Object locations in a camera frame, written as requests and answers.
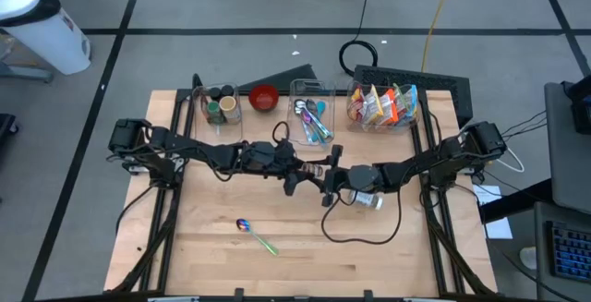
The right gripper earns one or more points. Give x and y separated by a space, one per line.
365 178

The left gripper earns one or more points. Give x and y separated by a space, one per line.
270 158

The herb jar white lid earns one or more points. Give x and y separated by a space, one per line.
367 199

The teal silicone spoon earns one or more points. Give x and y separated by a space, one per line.
321 107

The roast beef ramen packet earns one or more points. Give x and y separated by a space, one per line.
354 103

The yellow ramen noodle packet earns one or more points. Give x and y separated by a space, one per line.
371 105

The orange ramen noodle packet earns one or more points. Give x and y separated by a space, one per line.
390 107

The beige lid jar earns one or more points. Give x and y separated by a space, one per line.
229 108

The green lid spice jar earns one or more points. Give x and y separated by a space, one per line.
213 110

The blue ramen noodle packet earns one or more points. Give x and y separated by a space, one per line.
412 103

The purple label spice jar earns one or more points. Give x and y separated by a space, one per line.
227 90

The orange label spice jar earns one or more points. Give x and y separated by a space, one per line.
214 93

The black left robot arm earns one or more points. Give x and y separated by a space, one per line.
198 149

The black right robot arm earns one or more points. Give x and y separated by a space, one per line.
461 152

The clear plastic bin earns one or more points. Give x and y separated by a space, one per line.
351 129
323 89
231 131

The red bowl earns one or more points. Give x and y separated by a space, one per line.
263 98

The black wedge panel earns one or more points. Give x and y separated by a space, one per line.
286 80

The black table edge clamp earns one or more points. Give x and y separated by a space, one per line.
368 294
238 294

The black perforated case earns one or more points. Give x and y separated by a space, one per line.
443 81

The white paper sheet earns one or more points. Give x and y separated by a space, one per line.
498 228

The black desk crossbar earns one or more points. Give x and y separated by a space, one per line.
508 202

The white computer mouse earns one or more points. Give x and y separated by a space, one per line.
527 258

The grey keyboard desk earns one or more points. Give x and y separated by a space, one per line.
541 265

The grey desk top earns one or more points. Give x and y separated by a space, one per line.
568 168

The backlit black keyboard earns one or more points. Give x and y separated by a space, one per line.
570 251

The black desktop device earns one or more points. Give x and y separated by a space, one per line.
582 117

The white trash bin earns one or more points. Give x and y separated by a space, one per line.
46 39

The grey metal stand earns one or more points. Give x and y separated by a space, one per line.
27 75

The black floor stand foot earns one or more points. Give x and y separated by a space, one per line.
8 125

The black bin liner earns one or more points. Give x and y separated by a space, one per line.
44 11

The silver frame bracket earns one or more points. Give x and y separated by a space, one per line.
177 163

